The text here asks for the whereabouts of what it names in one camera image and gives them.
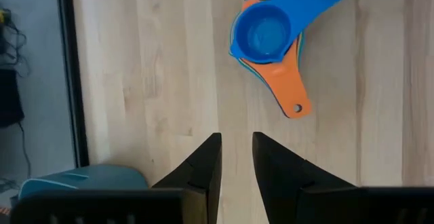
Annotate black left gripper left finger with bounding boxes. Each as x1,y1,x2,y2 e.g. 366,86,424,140
9,132,223,224

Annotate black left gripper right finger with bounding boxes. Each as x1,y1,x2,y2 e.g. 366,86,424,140
252,131,434,224

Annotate orange measuring cup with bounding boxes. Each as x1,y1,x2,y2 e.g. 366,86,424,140
240,0,313,119

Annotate bright blue measuring cup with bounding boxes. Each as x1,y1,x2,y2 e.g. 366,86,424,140
229,0,358,64

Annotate teal plastic basket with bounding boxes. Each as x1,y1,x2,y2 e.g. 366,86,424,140
18,164,149,201

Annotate black box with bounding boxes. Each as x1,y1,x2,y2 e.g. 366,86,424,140
0,68,26,128

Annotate black table edge rail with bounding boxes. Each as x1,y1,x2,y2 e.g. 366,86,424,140
57,0,90,167

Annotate tangled black cables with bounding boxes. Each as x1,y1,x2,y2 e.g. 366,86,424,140
0,8,32,187

